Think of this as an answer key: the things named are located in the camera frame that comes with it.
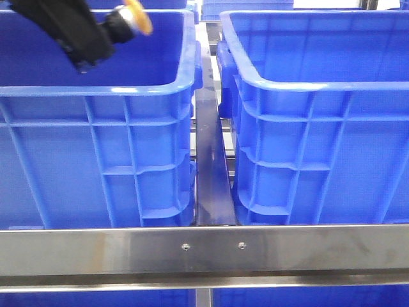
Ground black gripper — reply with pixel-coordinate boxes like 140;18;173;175
9;0;116;73

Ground lower shelf blue bin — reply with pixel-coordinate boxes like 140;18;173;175
1;286;408;306

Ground blue target bin right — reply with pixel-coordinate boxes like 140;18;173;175
218;10;408;225

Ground steel shelf front rail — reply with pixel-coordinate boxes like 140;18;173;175
1;224;408;292

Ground blue source bin with buttons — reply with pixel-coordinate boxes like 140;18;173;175
1;10;202;230

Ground blue crates in background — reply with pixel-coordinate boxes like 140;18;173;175
86;0;295;20

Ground steel divider rail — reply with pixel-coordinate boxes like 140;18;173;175
196;22;236;226

